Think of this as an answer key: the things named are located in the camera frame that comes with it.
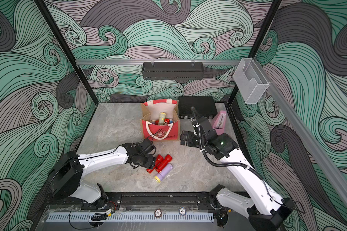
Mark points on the black hard carry case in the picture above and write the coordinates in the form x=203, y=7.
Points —
x=205, y=106

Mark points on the red flashlight white head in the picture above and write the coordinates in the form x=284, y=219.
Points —
x=168, y=121

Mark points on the purple flashlight yellow head bottom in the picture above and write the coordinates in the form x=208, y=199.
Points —
x=160, y=176

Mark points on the white perforated cable tray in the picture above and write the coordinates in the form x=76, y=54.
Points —
x=133, y=217

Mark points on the red jute tote bag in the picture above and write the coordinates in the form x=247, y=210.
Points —
x=151, y=111

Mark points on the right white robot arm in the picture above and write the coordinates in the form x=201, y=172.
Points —
x=265, y=209

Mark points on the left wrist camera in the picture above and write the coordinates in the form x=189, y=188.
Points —
x=147, y=146

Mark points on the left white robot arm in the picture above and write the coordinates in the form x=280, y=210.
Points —
x=66, y=178

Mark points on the pink metronome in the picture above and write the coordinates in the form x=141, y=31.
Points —
x=219, y=122

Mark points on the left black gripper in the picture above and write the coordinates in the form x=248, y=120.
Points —
x=151, y=162

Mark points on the clear plastic wall bin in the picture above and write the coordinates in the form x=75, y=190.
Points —
x=251, y=80

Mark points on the pale green flashlight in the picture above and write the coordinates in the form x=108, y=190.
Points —
x=162, y=117

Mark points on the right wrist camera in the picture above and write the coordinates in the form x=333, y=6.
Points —
x=202, y=124

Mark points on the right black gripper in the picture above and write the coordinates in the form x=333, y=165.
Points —
x=191, y=134

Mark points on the black wall shelf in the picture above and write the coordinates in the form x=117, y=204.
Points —
x=172, y=70

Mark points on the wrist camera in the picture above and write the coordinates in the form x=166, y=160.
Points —
x=147, y=146
x=202, y=124

